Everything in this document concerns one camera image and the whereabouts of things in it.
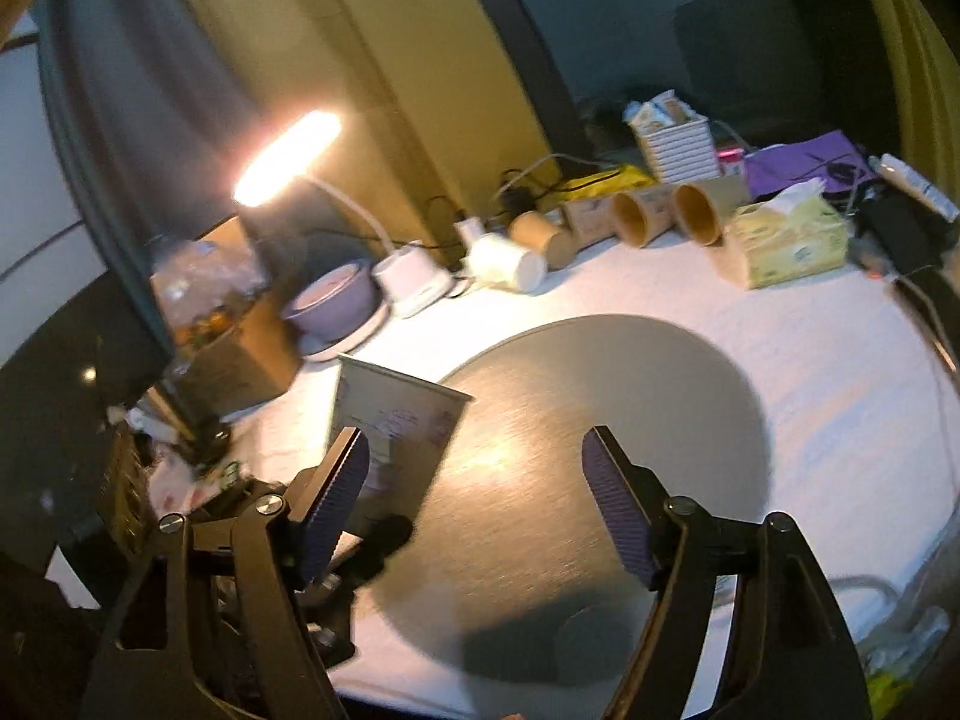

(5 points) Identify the cardboard box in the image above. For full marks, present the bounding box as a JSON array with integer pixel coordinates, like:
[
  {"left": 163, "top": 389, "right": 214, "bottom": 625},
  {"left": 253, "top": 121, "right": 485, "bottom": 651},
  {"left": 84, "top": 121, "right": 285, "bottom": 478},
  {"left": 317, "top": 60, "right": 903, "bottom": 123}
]
[{"left": 166, "top": 294, "right": 301, "bottom": 418}]

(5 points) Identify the yellow packet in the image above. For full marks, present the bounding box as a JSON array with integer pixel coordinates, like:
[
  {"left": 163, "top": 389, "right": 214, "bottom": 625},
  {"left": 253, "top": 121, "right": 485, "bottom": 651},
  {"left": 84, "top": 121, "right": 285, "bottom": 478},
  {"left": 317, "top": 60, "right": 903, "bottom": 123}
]
[{"left": 535, "top": 164, "right": 658, "bottom": 210}]

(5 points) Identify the blue grey curtain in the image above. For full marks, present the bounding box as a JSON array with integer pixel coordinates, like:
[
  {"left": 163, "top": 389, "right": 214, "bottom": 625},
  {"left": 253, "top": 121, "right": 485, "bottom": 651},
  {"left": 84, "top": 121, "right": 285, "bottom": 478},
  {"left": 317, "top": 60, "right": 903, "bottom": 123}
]
[{"left": 31, "top": 0, "right": 263, "bottom": 349}]

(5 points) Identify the purple cloth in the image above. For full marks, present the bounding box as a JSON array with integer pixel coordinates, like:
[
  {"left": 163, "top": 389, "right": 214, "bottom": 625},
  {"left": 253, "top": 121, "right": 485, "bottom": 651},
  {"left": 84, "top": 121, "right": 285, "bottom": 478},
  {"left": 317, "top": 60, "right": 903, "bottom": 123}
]
[{"left": 745, "top": 130, "right": 877, "bottom": 200}]

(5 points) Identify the yellow curtain left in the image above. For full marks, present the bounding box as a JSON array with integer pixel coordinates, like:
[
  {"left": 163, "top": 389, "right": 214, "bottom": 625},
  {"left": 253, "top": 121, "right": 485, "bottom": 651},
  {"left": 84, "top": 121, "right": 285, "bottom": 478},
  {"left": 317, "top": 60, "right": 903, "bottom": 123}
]
[{"left": 185, "top": 0, "right": 550, "bottom": 263}]

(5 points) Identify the yellow curtain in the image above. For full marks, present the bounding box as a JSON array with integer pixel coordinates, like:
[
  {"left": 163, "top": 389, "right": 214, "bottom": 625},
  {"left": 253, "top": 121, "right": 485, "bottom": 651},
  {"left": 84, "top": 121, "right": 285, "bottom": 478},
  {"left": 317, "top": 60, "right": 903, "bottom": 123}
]
[
  {"left": 871, "top": 0, "right": 958, "bottom": 195},
  {"left": 185, "top": 0, "right": 550, "bottom": 263}
]

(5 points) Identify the brown paper cup right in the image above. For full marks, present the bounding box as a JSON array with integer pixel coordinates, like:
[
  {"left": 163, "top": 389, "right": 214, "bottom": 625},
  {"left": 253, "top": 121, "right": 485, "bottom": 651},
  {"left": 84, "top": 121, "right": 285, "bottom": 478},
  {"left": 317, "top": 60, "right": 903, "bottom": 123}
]
[{"left": 672, "top": 176, "right": 750, "bottom": 247}]

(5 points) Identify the patterned paper cup lying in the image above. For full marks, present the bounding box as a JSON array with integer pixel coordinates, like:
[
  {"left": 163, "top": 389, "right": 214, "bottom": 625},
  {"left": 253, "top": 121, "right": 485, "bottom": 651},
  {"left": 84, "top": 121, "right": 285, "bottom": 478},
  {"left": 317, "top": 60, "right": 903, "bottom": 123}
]
[{"left": 612, "top": 184, "right": 675, "bottom": 249}]

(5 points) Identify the white woven basket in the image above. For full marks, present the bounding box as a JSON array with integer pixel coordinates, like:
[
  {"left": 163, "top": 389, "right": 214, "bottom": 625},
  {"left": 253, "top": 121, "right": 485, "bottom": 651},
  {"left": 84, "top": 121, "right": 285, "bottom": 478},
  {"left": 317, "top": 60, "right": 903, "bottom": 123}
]
[{"left": 636, "top": 115, "right": 721, "bottom": 185}]

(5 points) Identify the yellow tissue pack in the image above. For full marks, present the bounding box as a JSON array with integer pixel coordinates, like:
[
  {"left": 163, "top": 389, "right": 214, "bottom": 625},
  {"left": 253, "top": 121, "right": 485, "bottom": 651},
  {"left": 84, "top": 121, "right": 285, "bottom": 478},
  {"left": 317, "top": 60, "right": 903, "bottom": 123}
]
[{"left": 713, "top": 177, "right": 848, "bottom": 289}]

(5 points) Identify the white paper cup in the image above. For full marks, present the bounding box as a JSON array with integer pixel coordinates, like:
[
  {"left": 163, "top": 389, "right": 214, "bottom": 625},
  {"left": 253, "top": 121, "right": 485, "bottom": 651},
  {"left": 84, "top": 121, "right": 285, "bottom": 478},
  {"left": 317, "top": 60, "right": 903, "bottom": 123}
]
[{"left": 467, "top": 232, "right": 547, "bottom": 294}]

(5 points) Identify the white desk lamp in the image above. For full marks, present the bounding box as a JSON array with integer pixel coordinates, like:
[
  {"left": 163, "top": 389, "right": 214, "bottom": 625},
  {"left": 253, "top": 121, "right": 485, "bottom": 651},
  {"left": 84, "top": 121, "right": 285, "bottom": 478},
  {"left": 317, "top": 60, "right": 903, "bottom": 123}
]
[{"left": 231, "top": 107, "right": 458, "bottom": 319}]

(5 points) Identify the white charger plug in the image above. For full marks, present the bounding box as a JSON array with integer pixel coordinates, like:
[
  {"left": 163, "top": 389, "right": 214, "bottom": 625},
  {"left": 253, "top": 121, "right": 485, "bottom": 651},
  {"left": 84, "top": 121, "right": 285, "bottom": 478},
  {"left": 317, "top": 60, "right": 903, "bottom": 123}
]
[{"left": 454, "top": 216, "right": 487, "bottom": 250}]

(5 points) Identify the round grey placemat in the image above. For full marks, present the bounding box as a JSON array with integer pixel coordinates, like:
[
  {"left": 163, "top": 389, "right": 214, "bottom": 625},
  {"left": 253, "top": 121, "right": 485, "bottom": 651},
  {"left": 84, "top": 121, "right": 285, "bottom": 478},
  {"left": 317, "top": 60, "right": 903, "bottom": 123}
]
[{"left": 366, "top": 312, "right": 773, "bottom": 686}]

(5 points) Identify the brown paper cup lying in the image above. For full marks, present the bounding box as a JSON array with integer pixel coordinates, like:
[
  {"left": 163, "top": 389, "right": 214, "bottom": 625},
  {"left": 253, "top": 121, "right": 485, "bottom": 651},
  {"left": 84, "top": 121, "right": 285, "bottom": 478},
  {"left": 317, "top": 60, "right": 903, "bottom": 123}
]
[{"left": 508, "top": 211, "right": 578, "bottom": 271}]

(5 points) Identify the white tube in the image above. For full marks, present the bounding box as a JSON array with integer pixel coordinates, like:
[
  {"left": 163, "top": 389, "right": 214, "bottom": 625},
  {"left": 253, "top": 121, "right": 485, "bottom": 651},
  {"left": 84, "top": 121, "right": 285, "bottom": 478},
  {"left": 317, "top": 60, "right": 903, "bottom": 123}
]
[{"left": 869, "top": 153, "right": 960, "bottom": 223}]

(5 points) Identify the yellow curtain right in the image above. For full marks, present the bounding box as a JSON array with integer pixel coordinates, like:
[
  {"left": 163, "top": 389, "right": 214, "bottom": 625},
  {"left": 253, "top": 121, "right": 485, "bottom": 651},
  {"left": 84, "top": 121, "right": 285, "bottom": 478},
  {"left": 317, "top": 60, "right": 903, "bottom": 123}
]
[{"left": 871, "top": 0, "right": 958, "bottom": 195}]

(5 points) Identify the purple bowl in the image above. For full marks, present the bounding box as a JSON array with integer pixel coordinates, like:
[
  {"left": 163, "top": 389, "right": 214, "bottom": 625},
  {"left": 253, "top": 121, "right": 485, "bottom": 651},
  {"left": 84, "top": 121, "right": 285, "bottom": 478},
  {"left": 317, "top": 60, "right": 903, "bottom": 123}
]
[{"left": 281, "top": 260, "right": 381, "bottom": 341}]

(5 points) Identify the white plate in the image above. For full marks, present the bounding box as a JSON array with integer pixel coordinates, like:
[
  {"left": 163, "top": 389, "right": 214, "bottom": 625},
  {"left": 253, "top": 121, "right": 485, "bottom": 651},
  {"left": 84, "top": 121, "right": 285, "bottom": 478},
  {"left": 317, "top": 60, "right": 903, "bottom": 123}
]
[{"left": 298, "top": 301, "right": 391, "bottom": 364}]

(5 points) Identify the patterned paper cup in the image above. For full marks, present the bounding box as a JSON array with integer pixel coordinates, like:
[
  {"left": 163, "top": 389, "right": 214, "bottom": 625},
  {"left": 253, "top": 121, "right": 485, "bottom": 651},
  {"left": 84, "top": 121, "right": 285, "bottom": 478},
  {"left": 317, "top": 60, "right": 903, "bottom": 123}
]
[
  {"left": 612, "top": 184, "right": 675, "bottom": 249},
  {"left": 331, "top": 356, "right": 473, "bottom": 538}
]

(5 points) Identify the clear plastic fruit bag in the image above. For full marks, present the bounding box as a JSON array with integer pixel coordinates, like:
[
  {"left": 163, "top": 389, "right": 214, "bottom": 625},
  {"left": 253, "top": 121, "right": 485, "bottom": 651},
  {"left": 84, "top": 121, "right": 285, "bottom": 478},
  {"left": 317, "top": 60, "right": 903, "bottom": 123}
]
[{"left": 151, "top": 241, "right": 267, "bottom": 355}]

